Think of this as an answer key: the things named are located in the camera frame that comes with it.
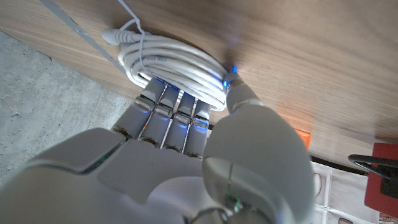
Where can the orange block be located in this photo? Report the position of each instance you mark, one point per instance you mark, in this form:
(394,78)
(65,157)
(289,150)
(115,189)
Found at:
(304,138)

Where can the wooden drawer with red front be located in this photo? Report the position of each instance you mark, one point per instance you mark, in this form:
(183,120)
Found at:
(385,149)

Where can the printed bookshelf backdrop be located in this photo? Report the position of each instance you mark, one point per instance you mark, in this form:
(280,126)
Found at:
(339,193)

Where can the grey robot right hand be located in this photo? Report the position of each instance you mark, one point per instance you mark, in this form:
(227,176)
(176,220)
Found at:
(155,174)

